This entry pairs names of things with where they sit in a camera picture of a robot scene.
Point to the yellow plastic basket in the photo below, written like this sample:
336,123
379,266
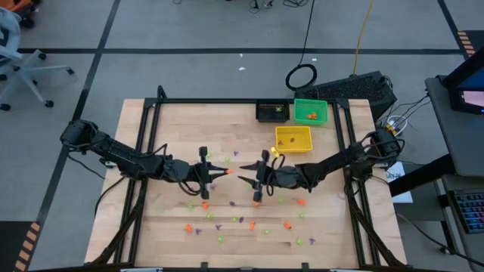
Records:
298,130

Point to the grey side desk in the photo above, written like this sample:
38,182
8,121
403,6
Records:
453,147

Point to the black computer tower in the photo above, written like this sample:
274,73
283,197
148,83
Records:
348,88

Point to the black orange-striped floor mat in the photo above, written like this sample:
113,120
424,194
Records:
467,47
11,242

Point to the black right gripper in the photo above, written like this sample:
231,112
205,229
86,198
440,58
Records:
280,177

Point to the yellow power plug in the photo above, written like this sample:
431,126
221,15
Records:
390,130

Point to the white paper sheet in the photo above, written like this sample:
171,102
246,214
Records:
402,194

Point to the black monitor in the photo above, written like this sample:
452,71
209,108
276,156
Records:
472,96

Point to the white office chair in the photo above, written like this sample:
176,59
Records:
23,71

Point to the black plastic basket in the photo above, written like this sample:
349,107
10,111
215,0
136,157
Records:
264,107

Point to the grey keyboard desk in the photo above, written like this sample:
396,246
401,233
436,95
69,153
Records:
465,249

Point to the green plastic basket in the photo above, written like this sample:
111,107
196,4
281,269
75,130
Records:
300,107

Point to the orange chair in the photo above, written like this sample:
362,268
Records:
17,4

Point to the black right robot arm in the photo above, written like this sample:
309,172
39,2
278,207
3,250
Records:
351,162

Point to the backlit keyboard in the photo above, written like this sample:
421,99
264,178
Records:
470,211

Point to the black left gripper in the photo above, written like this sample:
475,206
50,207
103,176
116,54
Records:
185,174

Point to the black desk support beam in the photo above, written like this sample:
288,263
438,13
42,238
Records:
423,174

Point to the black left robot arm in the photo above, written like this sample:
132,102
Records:
121,156

